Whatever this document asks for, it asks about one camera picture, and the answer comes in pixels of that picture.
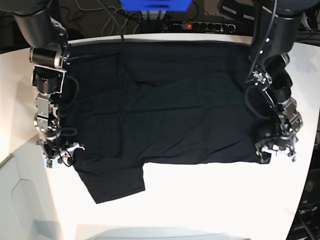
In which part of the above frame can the black box with white lettering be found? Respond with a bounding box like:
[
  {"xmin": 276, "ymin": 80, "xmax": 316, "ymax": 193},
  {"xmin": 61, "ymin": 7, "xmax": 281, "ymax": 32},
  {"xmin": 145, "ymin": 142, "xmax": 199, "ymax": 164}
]
[{"xmin": 287, "ymin": 169, "xmax": 320, "ymax": 240}]

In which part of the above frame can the black power strip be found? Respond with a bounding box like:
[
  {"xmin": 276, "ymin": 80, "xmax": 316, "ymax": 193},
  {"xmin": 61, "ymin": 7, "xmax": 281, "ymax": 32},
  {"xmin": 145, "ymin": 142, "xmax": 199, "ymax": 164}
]
[{"xmin": 162, "ymin": 21, "xmax": 236, "ymax": 34}]

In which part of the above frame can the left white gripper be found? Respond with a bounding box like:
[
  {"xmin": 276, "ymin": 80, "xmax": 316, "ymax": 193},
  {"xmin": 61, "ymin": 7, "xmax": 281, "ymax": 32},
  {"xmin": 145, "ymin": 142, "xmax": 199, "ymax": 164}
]
[{"xmin": 255, "ymin": 136, "xmax": 298, "ymax": 164}]

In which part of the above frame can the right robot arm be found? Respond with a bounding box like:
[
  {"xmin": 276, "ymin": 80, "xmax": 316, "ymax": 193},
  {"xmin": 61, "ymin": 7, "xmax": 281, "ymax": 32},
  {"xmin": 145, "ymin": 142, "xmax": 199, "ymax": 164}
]
[{"xmin": 0, "ymin": 0, "xmax": 81, "ymax": 169}]

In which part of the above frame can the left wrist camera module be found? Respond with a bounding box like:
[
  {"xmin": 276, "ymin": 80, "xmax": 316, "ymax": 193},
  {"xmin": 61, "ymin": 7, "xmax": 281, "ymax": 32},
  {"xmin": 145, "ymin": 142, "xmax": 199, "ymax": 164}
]
[{"xmin": 291, "ymin": 155, "xmax": 297, "ymax": 163}]

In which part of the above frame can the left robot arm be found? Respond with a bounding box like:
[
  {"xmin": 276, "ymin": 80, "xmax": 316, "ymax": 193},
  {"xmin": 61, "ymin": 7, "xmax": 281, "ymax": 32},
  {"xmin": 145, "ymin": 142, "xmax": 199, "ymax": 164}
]
[{"xmin": 245, "ymin": 0, "xmax": 320, "ymax": 164}]

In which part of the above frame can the blue plastic box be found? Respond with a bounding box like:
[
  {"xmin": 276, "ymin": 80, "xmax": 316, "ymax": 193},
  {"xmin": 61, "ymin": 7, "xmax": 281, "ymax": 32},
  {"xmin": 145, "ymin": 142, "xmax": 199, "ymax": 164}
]
[{"xmin": 120, "ymin": 0, "xmax": 192, "ymax": 12}]

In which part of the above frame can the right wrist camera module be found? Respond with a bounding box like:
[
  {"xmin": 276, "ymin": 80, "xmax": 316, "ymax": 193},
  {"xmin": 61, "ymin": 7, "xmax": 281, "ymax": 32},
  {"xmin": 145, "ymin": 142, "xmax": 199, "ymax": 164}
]
[{"xmin": 44, "ymin": 158, "xmax": 58, "ymax": 169}]

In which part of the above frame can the black T-shirt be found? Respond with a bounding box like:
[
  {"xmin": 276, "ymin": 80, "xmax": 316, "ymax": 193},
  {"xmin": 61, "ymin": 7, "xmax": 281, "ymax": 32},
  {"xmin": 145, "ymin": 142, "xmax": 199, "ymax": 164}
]
[{"xmin": 61, "ymin": 42, "xmax": 263, "ymax": 204}]

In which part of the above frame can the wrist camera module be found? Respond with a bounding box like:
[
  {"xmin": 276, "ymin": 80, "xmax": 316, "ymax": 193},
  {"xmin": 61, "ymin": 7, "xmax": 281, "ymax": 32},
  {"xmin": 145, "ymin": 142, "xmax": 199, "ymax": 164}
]
[
  {"xmin": 291, "ymin": 155, "xmax": 297, "ymax": 163},
  {"xmin": 44, "ymin": 158, "xmax": 58, "ymax": 169}
]

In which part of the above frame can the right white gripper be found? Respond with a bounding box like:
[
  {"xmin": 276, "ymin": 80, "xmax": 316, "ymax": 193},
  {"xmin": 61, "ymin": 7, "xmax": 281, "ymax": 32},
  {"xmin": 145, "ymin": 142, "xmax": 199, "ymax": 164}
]
[{"xmin": 36, "ymin": 139, "xmax": 85, "ymax": 167}]

